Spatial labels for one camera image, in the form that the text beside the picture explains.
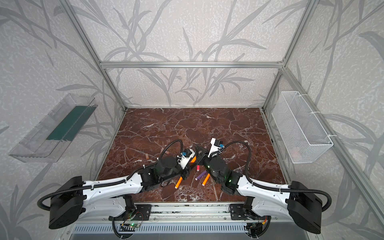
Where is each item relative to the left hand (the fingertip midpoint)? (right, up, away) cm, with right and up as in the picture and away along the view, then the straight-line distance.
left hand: (197, 157), depth 75 cm
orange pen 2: (-11, -16, +7) cm, 21 cm away
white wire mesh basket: (+45, +12, -14) cm, 48 cm away
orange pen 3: (+5, -15, +9) cm, 18 cm away
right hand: (-1, +7, -1) cm, 7 cm away
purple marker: (+2, -13, +11) cm, 17 cm away
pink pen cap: (-33, -4, +18) cm, 38 cm away
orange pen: (-2, 0, -4) cm, 4 cm away
